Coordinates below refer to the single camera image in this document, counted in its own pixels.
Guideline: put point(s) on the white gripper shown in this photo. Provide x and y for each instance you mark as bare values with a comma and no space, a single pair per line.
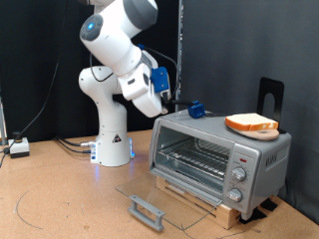
141,89

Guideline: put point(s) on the white bread slice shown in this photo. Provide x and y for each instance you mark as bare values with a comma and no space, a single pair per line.
249,120

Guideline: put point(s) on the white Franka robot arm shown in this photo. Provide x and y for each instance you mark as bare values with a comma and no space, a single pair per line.
111,132

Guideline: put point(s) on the large silver oven knob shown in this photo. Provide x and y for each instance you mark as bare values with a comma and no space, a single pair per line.
239,173

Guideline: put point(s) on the small silver oven knob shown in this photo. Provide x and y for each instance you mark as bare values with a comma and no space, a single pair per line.
234,194

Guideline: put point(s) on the silver toaster oven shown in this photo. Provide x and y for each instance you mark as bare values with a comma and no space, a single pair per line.
269,179

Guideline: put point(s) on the vertical metal pole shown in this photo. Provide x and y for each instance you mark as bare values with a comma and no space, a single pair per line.
180,33

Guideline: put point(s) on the black metal bookend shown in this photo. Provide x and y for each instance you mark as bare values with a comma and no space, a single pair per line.
264,88

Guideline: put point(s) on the round wooden cutting board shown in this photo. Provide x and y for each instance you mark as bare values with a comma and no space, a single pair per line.
265,135

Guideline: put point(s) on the grey backdrop curtain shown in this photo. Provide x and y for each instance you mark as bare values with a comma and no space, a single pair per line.
249,40

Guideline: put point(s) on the light wooden block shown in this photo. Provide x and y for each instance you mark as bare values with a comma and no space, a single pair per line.
229,215

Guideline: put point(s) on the black foam pad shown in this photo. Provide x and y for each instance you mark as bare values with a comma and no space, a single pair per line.
255,215
269,205

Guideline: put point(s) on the white emergency stop box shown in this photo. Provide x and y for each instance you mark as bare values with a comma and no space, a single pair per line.
19,147

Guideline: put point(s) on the black backdrop curtain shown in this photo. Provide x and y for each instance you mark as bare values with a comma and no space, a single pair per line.
26,49

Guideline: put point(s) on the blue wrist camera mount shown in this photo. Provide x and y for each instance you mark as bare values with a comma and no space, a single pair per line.
160,79

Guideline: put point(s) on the metal frame leg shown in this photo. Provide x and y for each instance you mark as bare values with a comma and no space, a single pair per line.
2,126

